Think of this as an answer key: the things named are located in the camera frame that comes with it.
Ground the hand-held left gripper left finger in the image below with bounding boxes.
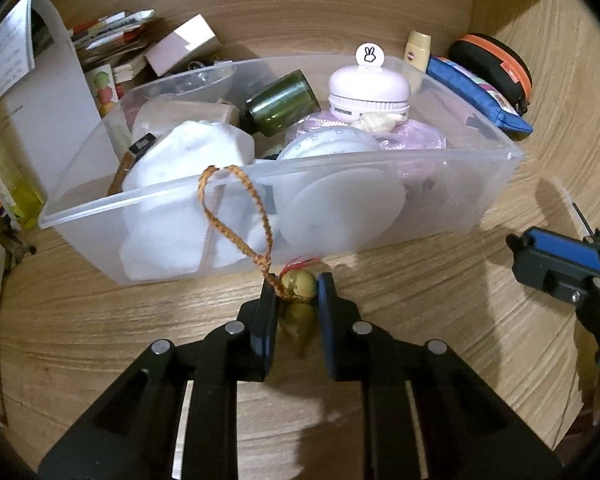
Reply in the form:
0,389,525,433
37,272,281,480

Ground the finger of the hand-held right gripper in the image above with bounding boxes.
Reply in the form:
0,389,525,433
506,226,600,306

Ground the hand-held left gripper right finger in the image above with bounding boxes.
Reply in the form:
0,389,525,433
317,272,563,480

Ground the gourd charm with braided cord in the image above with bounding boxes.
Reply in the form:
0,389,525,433
198,164,326,356

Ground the clear plastic storage bin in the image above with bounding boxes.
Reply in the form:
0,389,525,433
37,56,525,288

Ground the wooden desktop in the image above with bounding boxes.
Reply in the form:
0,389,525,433
0,10,600,480

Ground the white round container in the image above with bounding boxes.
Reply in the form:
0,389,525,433
277,127,408,251

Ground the blue pencil case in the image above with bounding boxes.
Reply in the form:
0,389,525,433
425,55,535,135

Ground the pink knitted bag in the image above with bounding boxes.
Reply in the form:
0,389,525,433
285,115,448,181

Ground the white cloth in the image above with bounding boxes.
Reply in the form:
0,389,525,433
120,120,281,283

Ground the orange and black round case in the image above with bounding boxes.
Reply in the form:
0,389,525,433
447,33,533,116

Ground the seashell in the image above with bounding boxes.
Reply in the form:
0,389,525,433
350,112,406,133

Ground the green glass jar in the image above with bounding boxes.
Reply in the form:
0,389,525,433
244,70,322,137

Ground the white jar with bunny tag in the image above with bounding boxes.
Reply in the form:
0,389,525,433
327,41,412,123

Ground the cream plastic bottle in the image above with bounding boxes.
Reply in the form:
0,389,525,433
404,30,432,73

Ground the metal bowl with keys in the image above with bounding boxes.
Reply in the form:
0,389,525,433
185,57,236,86

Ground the yellow-green folder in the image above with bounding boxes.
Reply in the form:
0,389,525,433
0,105,46,231

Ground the small white cardboard box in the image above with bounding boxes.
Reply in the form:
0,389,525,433
144,14,223,77

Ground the white paper folder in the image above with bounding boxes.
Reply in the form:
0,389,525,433
0,0,123,201

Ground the stack of books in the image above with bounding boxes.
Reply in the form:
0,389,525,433
67,9,158,73

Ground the brown strap watch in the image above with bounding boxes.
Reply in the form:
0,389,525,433
107,132,158,196

